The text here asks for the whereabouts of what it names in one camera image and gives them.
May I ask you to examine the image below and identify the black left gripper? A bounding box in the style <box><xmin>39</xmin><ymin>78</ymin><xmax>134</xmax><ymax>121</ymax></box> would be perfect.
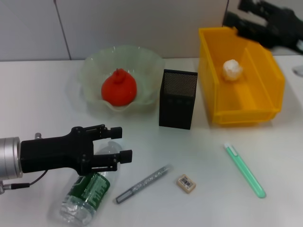
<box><xmin>20</xmin><ymin>123</ymin><xmax>133</xmax><ymax>175</ymax></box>

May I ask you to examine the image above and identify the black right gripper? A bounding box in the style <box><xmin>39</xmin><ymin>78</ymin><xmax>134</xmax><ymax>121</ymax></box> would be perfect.
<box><xmin>223</xmin><ymin>0</ymin><xmax>303</xmax><ymax>54</ymax></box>

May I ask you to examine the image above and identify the clear water bottle green label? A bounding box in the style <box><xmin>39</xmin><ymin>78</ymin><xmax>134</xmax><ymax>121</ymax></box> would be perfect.
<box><xmin>59</xmin><ymin>141</ymin><xmax>121</xmax><ymax>227</ymax></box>

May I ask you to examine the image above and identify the white garlic bulb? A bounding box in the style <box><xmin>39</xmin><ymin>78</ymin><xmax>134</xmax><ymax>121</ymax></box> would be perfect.
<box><xmin>222</xmin><ymin>59</ymin><xmax>244</xmax><ymax>81</ymax></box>

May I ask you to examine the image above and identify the mint green pen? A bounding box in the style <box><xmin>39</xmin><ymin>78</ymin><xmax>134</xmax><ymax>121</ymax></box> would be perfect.
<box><xmin>223</xmin><ymin>141</ymin><xmax>267</xmax><ymax>199</ymax></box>

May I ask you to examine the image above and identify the silver grey marker pen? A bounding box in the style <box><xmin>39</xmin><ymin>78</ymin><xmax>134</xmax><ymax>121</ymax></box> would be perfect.
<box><xmin>115</xmin><ymin>163</ymin><xmax>173</xmax><ymax>205</ymax></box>

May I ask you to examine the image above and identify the orange fruit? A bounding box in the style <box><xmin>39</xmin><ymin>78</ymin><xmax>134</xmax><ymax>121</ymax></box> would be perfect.
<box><xmin>101</xmin><ymin>68</ymin><xmax>138</xmax><ymax>107</ymax></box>

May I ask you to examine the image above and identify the black mesh pen holder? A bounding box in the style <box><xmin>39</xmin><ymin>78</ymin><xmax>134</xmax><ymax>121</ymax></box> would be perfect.
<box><xmin>158</xmin><ymin>69</ymin><xmax>198</xmax><ymax>130</ymax></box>

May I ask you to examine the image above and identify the beige eraser with barcode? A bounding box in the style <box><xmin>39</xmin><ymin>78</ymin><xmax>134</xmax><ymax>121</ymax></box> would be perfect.
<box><xmin>176</xmin><ymin>174</ymin><xmax>197</xmax><ymax>195</ymax></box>

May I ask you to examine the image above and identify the translucent glass fruit bowl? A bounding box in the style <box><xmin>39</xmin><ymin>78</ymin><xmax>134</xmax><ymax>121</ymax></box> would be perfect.
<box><xmin>79</xmin><ymin>45</ymin><xmax>166</xmax><ymax>114</ymax></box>

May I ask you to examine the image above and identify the yellow plastic storage bin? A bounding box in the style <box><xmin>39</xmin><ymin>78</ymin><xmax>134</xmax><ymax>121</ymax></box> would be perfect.
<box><xmin>198</xmin><ymin>26</ymin><xmax>286</xmax><ymax>126</ymax></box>

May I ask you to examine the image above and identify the left gripper cable with connector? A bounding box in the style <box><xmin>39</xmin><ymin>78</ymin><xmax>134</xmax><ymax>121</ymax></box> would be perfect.
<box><xmin>0</xmin><ymin>170</ymin><xmax>49</xmax><ymax>195</ymax></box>

